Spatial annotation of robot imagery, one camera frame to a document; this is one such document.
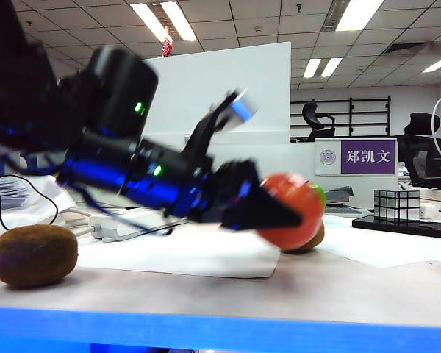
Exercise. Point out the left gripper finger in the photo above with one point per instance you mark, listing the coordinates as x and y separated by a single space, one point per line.
264 213

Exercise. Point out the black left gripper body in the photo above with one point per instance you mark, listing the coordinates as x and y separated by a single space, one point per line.
224 184

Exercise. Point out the orange red persimmon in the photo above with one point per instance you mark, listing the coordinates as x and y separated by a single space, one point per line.
297 195

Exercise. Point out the brown fuzzy kiwi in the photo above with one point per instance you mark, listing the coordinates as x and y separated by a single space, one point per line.
314 240
33 257

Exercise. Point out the green plastic apple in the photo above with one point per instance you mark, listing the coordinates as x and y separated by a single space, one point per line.
320 195

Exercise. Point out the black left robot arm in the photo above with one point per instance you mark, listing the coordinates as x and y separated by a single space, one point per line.
114 110

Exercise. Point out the frosted glass desk partition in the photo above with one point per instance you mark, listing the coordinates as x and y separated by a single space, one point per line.
290 158

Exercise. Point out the white paper sheet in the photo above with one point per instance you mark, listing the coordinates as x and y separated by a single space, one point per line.
371 248
206 253

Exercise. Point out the grey stapler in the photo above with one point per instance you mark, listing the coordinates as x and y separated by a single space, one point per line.
338 196

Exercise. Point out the white monitor back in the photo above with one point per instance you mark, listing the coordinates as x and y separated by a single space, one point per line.
206 73

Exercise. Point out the purple white name plate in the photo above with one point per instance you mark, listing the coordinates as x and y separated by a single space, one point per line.
367 157

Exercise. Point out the black smartphone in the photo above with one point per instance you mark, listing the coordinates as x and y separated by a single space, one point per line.
389 225

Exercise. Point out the white power strip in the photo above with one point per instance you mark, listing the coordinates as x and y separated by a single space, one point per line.
106 229

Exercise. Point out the silver mirror cube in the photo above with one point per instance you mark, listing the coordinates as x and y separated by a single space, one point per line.
397 206

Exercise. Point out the red hanging ornament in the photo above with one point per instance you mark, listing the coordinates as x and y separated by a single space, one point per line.
167 48

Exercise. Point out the black shelf rack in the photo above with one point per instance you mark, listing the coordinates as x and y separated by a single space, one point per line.
371 100

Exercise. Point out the white eraser packet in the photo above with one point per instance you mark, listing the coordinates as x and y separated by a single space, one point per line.
427 211

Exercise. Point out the black mesh office chair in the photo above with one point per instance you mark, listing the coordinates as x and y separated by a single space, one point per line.
422 158

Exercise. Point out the white plastic bag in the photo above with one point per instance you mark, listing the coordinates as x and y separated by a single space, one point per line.
25 215

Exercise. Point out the stack of papers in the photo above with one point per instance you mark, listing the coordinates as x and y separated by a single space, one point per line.
3 198

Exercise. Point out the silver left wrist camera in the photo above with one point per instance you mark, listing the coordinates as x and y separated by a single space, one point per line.
244 108

